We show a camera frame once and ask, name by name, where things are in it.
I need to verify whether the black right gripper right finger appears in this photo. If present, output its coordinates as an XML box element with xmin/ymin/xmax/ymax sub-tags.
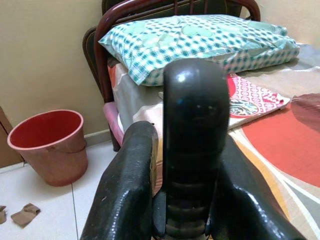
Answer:
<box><xmin>209</xmin><ymin>139</ymin><xmax>308</xmax><ymax>240</ymax></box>

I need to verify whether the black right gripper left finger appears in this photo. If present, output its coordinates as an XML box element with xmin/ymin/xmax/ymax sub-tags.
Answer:
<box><xmin>79</xmin><ymin>120</ymin><xmax>159</xmax><ymax>240</ymax></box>

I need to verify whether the black broom handle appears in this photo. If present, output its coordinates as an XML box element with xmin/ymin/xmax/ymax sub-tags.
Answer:
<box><xmin>151</xmin><ymin>58</ymin><xmax>230</xmax><ymax>240</ymax></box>

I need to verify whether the colourful patterned bed sheet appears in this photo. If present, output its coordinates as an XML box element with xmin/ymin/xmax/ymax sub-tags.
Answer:
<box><xmin>107</xmin><ymin>42</ymin><xmax>320</xmax><ymax>240</ymax></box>

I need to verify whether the red plastic bucket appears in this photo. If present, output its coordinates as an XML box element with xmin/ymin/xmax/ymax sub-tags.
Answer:
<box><xmin>6</xmin><ymin>109</ymin><xmax>89</xmax><ymax>187</ymax></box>

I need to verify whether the red white patterned folded cloth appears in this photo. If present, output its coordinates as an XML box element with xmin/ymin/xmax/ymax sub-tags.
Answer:
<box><xmin>225</xmin><ymin>73</ymin><xmax>291</xmax><ymax>130</ymax></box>

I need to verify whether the green checkered pillow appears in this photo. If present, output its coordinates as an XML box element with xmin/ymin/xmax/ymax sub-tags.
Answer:
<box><xmin>97</xmin><ymin>14</ymin><xmax>301</xmax><ymax>87</ymax></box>

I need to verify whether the dark red metal bed frame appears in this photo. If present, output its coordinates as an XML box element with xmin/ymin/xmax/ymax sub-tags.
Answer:
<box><xmin>82</xmin><ymin>0</ymin><xmax>261</xmax><ymax>152</ymax></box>

